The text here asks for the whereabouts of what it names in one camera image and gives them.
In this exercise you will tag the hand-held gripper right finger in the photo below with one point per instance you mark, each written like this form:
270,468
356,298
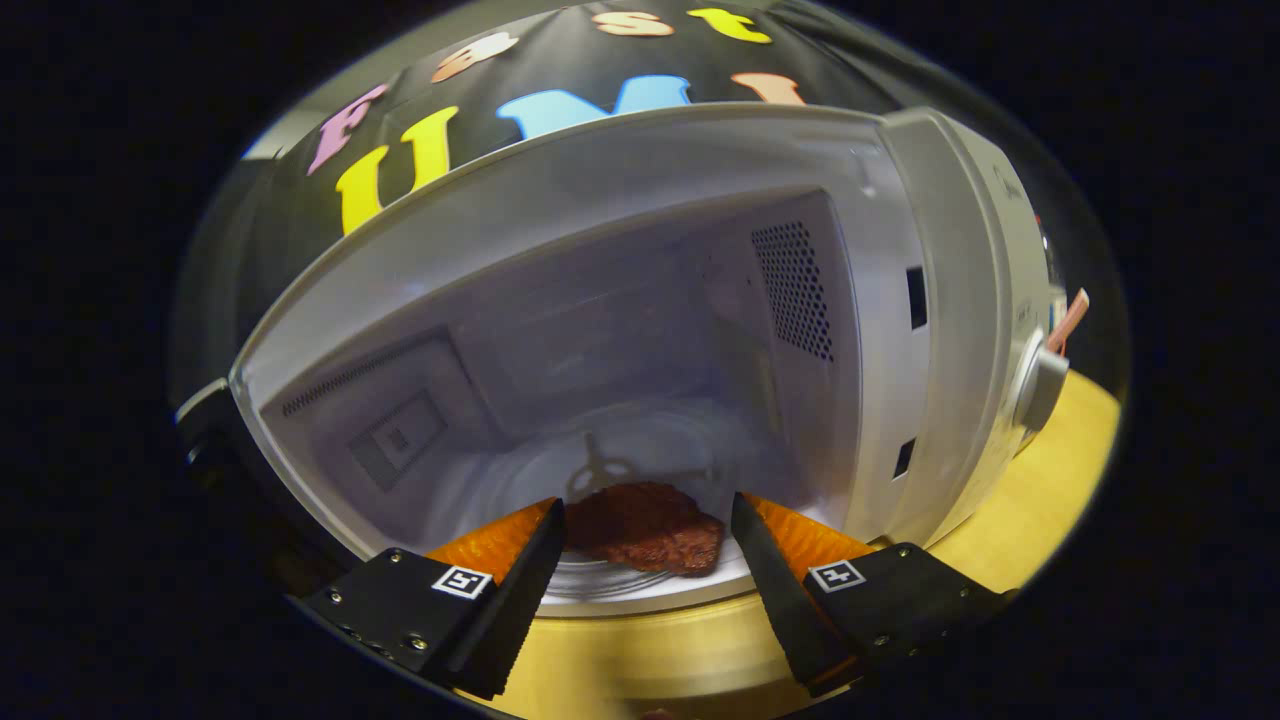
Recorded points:
775,590

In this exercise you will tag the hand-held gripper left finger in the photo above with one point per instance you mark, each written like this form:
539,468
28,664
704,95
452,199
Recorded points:
515,600

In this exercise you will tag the brown cooked meat piece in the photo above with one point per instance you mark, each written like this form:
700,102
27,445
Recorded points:
650,530

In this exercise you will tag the white toaster oven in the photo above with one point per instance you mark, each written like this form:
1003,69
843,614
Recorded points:
640,170

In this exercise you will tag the glass turntable plate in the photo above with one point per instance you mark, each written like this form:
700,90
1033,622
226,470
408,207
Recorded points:
650,440

